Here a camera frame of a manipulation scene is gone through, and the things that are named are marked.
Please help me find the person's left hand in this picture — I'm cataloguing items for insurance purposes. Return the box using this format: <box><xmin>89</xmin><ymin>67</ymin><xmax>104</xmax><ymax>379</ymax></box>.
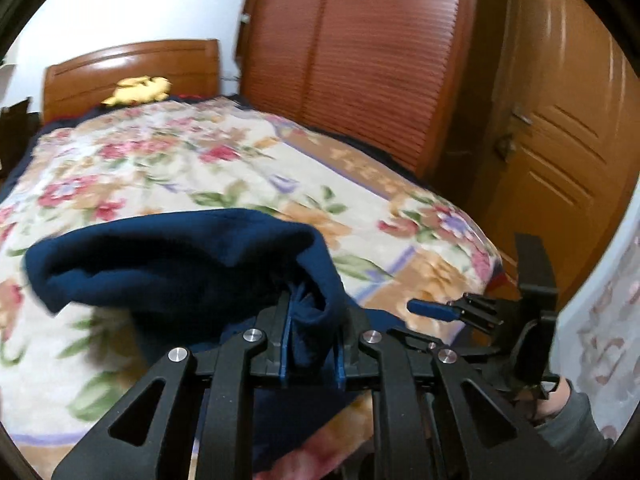
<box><xmin>253</xmin><ymin>426</ymin><xmax>373</xmax><ymax>480</ymax></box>

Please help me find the louvered wooden wardrobe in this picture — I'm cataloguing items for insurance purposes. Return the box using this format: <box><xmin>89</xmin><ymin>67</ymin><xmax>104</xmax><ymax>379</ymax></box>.
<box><xmin>240</xmin><ymin>0</ymin><xmax>476</xmax><ymax>179</ymax></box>

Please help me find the yellow Pikachu plush toy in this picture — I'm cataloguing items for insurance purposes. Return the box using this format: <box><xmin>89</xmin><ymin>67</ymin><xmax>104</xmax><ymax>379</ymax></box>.
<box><xmin>102</xmin><ymin>76</ymin><xmax>171</xmax><ymax>106</ymax></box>

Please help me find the floral bed blanket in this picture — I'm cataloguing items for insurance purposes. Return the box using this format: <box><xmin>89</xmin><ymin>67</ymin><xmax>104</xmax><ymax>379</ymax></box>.
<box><xmin>1</xmin><ymin>98</ymin><xmax>502</xmax><ymax>479</ymax></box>

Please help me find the person's right hand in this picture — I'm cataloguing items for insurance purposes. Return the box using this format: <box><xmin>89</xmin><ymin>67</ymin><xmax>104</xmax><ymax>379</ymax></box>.
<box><xmin>516</xmin><ymin>376</ymin><xmax>572</xmax><ymax>422</ymax></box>

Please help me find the wooden bed headboard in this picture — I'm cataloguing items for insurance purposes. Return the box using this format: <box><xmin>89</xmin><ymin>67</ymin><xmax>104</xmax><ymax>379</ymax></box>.
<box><xmin>41</xmin><ymin>38</ymin><xmax>222</xmax><ymax>124</ymax></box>

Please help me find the wooden room door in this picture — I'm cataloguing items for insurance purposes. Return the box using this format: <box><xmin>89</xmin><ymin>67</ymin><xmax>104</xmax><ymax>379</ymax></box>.
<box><xmin>466</xmin><ymin>0</ymin><xmax>639</xmax><ymax>302</ymax></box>

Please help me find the navy blue suit jacket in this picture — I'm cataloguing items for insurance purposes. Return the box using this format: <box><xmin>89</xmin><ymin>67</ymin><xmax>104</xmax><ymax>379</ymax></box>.
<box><xmin>22</xmin><ymin>207</ymin><xmax>417</xmax><ymax>476</ymax></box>

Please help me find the dark wooden chair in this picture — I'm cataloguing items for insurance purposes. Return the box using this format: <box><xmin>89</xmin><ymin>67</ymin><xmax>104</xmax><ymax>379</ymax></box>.
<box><xmin>0</xmin><ymin>98</ymin><xmax>41</xmax><ymax>180</ymax></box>

